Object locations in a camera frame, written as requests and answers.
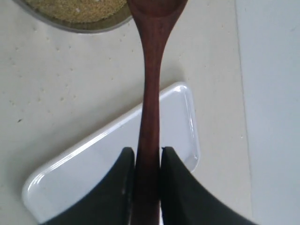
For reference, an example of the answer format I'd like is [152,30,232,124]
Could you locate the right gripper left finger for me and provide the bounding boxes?
[43,147,135,225]

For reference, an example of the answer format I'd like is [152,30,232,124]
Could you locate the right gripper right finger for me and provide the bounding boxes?
[160,147,253,225]

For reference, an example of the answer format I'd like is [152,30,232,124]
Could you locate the dark red wooden spoon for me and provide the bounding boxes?
[127,0,187,225]

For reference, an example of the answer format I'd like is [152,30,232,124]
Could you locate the white plastic tray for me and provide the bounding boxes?
[22,82,200,224]

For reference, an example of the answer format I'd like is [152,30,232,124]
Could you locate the steel bowl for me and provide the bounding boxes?
[15,0,132,34]

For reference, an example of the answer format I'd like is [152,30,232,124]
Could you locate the yellow millet grains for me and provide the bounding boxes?
[26,0,126,23]

